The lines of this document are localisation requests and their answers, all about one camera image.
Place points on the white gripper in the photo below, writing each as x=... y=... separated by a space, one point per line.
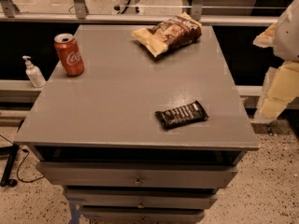
x=289 y=36

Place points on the brown chip bag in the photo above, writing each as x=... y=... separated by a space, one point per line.
x=174 y=33

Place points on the black rxbar chocolate bar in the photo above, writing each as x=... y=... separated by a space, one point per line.
x=182 y=115

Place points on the grey drawer cabinet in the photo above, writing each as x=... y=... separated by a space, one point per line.
x=107 y=115

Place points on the red coca-cola can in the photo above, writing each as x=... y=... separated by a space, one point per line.
x=68 y=52

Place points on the top grey drawer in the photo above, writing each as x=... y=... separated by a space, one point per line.
x=137 y=175

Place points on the grey drawer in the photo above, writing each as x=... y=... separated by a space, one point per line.
x=137 y=175
x=143 y=215
x=141 y=198

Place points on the bottom grey drawer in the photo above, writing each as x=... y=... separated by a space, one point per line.
x=143 y=215

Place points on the middle grey drawer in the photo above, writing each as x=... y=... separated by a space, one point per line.
x=141 y=198

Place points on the white pump sanitizer bottle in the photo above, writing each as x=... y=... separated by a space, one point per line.
x=34 y=73

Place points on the black stand leg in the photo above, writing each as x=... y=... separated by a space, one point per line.
x=11 y=153

